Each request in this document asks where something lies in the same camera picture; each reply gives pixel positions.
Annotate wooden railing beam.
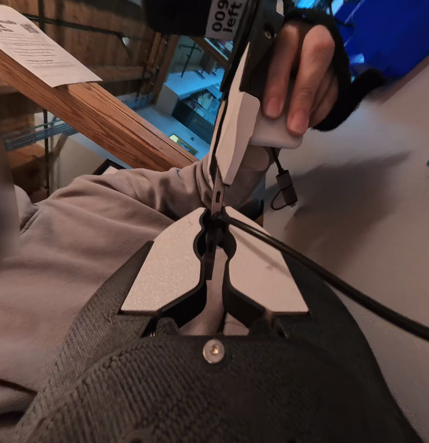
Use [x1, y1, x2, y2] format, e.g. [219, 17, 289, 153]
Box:
[0, 45, 198, 172]

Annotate grey USB hub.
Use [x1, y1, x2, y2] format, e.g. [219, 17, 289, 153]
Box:
[210, 166, 227, 212]

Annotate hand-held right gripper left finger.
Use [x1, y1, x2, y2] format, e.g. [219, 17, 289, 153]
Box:
[121, 207, 208, 323]

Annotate black framed board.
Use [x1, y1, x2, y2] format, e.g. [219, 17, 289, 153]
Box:
[93, 159, 126, 175]

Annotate thin black cable blue plug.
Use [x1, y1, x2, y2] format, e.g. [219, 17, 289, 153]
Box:
[205, 212, 429, 341]

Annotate white printed paper sheet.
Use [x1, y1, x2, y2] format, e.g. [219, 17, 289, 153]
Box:
[0, 5, 103, 88]

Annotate person's grey hoodie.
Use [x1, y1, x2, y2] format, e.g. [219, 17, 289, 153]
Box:
[0, 149, 274, 416]

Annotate person's left hand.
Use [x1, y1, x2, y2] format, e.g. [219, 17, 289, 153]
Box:
[263, 24, 339, 136]

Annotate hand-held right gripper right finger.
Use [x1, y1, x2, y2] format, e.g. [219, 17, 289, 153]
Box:
[222, 207, 309, 326]

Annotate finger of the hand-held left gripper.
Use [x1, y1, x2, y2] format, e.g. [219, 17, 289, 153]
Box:
[214, 42, 261, 186]
[206, 145, 218, 189]

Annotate blue plastic bin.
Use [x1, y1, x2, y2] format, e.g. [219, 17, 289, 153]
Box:
[334, 0, 429, 82]

